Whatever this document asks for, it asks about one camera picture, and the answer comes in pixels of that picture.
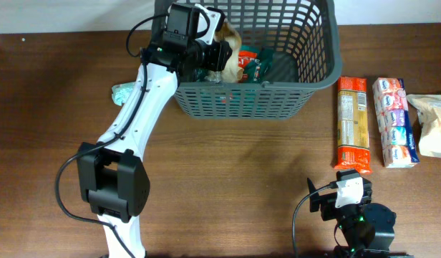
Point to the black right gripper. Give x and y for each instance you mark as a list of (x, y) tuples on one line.
[(328, 206)]

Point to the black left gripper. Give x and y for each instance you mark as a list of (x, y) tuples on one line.
[(221, 55)]

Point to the beige Pantree snack bag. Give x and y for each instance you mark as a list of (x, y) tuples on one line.
[(232, 73)]

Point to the green Nescafe coffee bag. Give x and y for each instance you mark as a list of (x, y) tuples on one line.
[(256, 66)]

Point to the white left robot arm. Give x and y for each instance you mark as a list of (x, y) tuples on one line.
[(112, 177)]

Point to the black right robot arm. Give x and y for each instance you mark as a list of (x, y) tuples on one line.
[(367, 227)]

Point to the orange spaghetti packet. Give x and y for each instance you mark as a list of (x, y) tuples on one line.
[(352, 125)]

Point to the light teal small packet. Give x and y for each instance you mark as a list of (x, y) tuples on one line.
[(121, 92)]

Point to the Kleenex tissue multipack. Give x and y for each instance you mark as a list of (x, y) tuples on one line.
[(399, 149)]

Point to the grey plastic basket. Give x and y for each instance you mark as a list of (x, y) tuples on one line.
[(302, 39)]

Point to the beige paper pouch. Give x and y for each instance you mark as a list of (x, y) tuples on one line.
[(429, 117)]

